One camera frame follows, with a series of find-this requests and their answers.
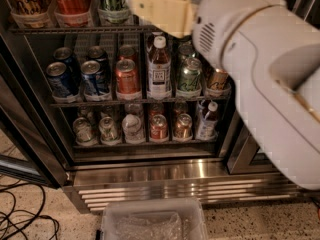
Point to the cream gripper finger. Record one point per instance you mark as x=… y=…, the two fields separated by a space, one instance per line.
x=175 y=17

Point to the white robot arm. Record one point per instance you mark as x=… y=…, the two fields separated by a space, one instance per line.
x=273 y=57

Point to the tea bottle white cap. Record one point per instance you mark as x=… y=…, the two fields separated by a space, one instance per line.
x=159 y=69

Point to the green can top shelf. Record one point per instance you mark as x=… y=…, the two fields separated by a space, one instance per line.
x=114 y=11

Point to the green can shelf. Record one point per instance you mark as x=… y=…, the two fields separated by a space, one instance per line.
x=114 y=11
x=189 y=78

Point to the orange can back middle shelf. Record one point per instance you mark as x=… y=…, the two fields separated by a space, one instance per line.
x=127 y=52

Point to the orange can shelf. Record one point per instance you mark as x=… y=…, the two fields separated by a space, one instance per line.
x=127 y=52
x=128 y=80

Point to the green can front middle shelf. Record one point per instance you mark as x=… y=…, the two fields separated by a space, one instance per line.
x=189 y=78

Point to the orange can front middle shelf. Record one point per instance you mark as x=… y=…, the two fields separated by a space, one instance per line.
x=128 y=80

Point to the red cola can top shelf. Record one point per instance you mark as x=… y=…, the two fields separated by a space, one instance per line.
x=74 y=12

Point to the tea bottle bottom shelf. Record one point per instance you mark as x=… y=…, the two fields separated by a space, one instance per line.
x=207 y=121

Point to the stainless steel fridge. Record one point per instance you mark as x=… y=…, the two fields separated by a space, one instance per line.
x=134 y=100

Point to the clear bottle bottom shelf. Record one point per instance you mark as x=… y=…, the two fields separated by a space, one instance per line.
x=133 y=129

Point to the yellow can top shelf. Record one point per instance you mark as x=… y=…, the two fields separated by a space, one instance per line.
x=32 y=13

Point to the open fridge glass door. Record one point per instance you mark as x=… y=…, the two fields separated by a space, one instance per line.
x=24 y=128

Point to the green can middle row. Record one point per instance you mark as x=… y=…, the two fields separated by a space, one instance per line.
x=185 y=51

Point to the copper can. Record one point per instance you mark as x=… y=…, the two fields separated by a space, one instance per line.
x=183 y=127
x=216 y=82

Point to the blue can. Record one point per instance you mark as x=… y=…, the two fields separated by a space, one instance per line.
x=64 y=87
x=96 y=86
x=97 y=53
x=68 y=57

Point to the blue can back left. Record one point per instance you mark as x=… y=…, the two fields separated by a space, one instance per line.
x=68 y=57

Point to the copper can bottom front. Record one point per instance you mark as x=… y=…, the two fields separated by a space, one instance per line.
x=183 y=127

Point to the red can bottom front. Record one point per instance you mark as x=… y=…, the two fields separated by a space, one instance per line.
x=158 y=128

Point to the blue can front left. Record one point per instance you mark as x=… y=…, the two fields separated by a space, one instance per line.
x=64 y=87

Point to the silver can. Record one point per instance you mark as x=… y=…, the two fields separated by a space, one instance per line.
x=109 y=133
x=85 y=135

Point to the silver can bottom left front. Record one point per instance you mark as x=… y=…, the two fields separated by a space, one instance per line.
x=85 y=135

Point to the clear plastic storage bin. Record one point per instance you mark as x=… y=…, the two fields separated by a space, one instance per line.
x=167 y=219

